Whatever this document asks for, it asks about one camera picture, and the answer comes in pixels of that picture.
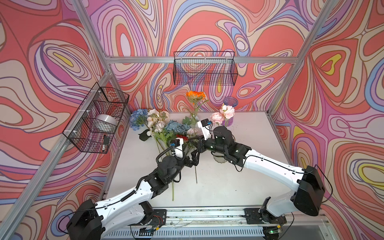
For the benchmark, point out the clear glass vase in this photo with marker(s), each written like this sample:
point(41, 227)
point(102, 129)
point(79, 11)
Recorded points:
point(219, 158)

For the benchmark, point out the lilac pink hydrangea stem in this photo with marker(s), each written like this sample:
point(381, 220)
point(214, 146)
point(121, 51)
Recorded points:
point(192, 132)

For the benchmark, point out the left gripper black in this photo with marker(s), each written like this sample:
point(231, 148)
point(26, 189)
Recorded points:
point(194, 162)

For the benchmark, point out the black wire basket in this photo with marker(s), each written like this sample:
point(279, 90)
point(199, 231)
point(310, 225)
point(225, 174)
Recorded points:
point(81, 131)
point(205, 68)

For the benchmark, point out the red gerbera flower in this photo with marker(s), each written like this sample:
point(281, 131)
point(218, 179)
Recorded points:
point(181, 137)

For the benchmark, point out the white tape roll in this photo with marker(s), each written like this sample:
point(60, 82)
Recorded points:
point(105, 124)

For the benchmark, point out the pink peony flower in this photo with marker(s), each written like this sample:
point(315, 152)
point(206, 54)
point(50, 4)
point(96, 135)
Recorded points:
point(224, 116)

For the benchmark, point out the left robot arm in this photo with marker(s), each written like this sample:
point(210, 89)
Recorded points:
point(93, 221)

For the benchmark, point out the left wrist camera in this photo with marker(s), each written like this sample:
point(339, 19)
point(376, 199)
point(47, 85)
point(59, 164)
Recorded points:
point(177, 145)

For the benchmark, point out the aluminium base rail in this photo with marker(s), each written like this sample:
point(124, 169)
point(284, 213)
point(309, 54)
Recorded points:
point(223, 223)

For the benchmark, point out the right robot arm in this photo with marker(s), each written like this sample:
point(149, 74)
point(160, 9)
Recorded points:
point(306, 187)

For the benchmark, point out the purple glass vase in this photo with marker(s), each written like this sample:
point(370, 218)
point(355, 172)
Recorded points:
point(230, 101)

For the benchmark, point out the blue hydrangea flower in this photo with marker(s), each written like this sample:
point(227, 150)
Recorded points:
point(138, 119)

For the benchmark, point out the cream white flower spray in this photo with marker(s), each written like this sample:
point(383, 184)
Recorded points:
point(156, 123)

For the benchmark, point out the black wire basket back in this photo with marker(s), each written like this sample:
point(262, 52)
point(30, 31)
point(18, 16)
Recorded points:
point(205, 68)

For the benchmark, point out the orange gerbera flower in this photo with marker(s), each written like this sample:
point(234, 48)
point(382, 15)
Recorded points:
point(196, 99)

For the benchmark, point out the black wire basket left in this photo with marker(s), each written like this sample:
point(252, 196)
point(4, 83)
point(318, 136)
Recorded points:
point(81, 131)

